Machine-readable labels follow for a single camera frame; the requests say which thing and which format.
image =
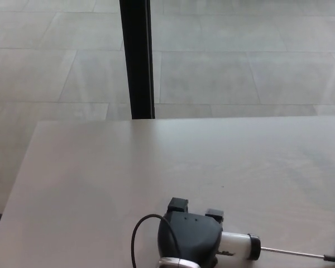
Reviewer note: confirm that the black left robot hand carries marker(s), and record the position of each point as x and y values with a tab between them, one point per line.
190	234

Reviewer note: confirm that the white Franklin air pump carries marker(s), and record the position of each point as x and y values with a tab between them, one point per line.
237	244

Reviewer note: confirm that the black vertical post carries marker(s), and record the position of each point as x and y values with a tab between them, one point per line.
135	58

